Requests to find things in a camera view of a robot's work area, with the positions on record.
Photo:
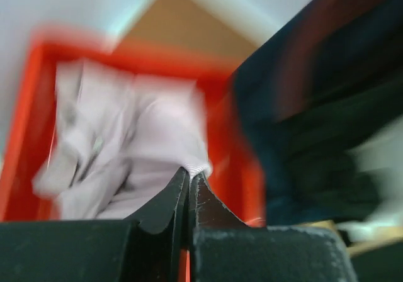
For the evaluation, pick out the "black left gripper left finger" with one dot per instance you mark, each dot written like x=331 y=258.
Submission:
x=156 y=246

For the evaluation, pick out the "dark navy hanging garment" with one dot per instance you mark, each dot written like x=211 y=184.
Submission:
x=322 y=85

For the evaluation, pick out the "pink tank top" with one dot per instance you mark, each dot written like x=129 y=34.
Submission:
x=121 y=137

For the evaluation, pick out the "red plastic bin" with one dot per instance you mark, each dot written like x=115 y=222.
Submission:
x=237 y=179

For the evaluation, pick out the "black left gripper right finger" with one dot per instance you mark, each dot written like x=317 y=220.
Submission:
x=222 y=247

